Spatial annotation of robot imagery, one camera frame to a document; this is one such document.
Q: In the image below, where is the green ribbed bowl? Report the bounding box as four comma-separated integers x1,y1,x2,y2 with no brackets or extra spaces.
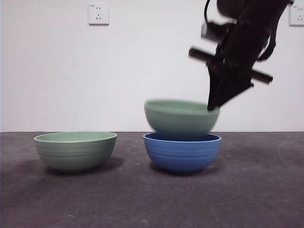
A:
33,131,117,173
144,99,220,136

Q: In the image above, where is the blue ribbed bowl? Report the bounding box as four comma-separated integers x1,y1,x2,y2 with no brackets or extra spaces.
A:
142,132,222,173

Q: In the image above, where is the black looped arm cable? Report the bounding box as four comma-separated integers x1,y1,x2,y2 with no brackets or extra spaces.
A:
257,33,276,61

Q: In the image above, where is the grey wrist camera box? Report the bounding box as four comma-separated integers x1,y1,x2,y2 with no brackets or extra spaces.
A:
200,20,228,42

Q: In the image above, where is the black camera cable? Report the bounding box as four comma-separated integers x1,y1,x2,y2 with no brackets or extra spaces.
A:
204,0,212,24

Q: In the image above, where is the white wall socket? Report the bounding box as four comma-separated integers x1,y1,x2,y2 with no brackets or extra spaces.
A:
89,4,110,26
289,4,304,27

